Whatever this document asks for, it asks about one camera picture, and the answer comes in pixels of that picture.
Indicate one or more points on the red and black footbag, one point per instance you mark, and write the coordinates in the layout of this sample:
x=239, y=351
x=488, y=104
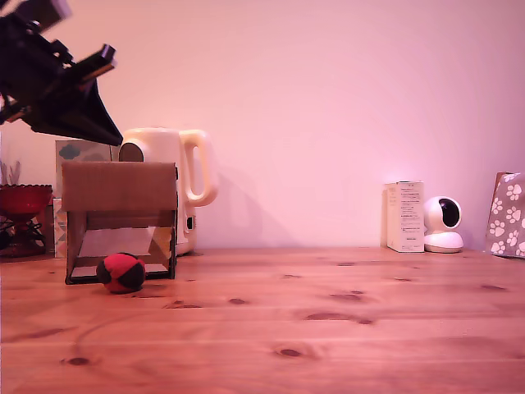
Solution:
x=121, y=267

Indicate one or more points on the cardboard dice tower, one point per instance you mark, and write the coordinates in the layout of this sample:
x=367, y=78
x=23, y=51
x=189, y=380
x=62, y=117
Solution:
x=119, y=184

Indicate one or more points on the grey cloud print tissue box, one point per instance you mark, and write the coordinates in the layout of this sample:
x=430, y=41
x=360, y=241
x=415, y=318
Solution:
x=78, y=152

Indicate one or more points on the pale dried plant sprigs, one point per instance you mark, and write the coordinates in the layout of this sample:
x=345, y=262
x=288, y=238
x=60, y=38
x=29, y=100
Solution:
x=12, y=173

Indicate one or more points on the cream electric kettle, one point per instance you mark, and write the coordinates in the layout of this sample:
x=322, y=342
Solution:
x=164, y=147

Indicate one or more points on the triangle pattern tissue box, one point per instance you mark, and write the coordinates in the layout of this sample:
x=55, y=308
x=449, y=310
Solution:
x=60, y=230

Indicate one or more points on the dark brown box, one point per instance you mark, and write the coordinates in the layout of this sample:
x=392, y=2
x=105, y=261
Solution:
x=47, y=230

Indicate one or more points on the white printed carton box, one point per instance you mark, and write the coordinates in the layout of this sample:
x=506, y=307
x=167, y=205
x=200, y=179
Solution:
x=406, y=217

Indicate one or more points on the grey paw print bag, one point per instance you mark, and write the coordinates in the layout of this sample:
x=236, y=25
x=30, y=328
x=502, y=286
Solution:
x=508, y=213

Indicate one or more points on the red glass pedestal bowl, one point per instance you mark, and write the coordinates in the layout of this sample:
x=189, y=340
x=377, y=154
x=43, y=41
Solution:
x=20, y=201

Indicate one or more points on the small white round camera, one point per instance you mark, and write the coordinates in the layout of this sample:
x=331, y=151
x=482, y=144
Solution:
x=443, y=242

